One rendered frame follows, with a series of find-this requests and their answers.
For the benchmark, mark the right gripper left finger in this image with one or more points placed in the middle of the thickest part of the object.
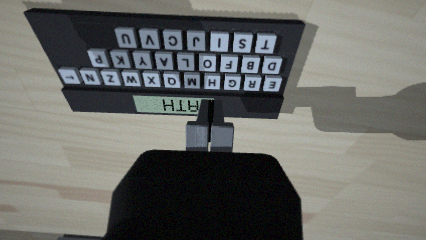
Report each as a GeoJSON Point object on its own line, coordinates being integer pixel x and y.
{"type": "Point", "coordinates": [198, 132]}

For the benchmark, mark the black keyboard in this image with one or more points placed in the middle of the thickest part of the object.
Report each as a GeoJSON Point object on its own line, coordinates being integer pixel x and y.
{"type": "Point", "coordinates": [134, 63]}

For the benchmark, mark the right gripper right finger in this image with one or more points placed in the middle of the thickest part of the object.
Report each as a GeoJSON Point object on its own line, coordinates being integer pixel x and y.
{"type": "Point", "coordinates": [221, 133]}

